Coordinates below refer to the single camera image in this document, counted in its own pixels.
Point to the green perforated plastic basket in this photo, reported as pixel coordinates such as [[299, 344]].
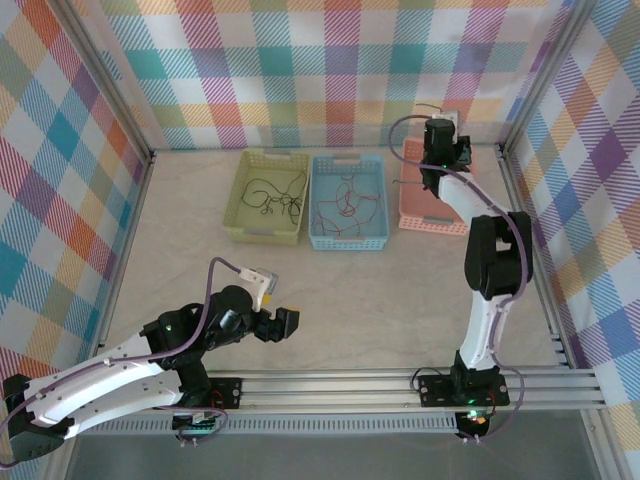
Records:
[[265, 230]]

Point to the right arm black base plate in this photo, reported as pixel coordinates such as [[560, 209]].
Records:
[[435, 391]]

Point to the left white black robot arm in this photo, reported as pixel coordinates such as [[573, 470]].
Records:
[[100, 385]]

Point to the pink perforated plastic basket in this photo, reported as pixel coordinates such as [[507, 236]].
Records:
[[415, 205]]

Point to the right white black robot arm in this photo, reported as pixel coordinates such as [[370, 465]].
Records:
[[475, 335]]

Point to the green rubber band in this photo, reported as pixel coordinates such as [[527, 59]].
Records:
[[429, 105]]

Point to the aluminium mounting rail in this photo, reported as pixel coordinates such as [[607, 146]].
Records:
[[325, 390]]

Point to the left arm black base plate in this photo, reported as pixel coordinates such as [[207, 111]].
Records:
[[232, 395]]

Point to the blue perforated plastic basket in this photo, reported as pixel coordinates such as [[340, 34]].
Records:
[[350, 244]]

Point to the aluminium frame post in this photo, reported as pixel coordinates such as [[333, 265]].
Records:
[[112, 80], [541, 75]]

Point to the aluminium side rail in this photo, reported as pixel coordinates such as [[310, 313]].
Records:
[[125, 250], [553, 320]]

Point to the coloured rubber bands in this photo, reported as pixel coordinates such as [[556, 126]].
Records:
[[320, 212]]

